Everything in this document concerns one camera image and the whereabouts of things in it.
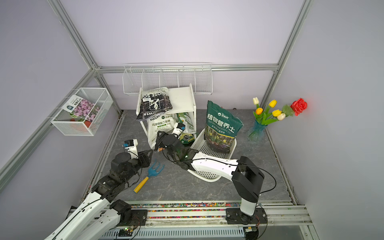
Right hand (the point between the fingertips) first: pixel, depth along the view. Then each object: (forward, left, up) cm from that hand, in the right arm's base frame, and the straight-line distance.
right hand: (159, 133), depth 76 cm
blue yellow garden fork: (-10, +8, -26) cm, 29 cm away
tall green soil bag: (+6, -33, -4) cm, 34 cm away
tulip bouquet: (+12, -57, -1) cm, 59 cm away
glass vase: (+11, -57, -18) cm, 61 cm away
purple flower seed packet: (+9, +38, +10) cm, 40 cm away
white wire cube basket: (+2, +45, +4) cm, 45 cm away
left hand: (-7, +4, -6) cm, 10 cm away
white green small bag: (+11, -14, -2) cm, 18 cm away
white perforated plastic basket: (+7, -21, -24) cm, 32 cm away
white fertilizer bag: (+10, 0, -4) cm, 11 cm away
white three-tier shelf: (+15, -12, +9) cm, 21 cm away
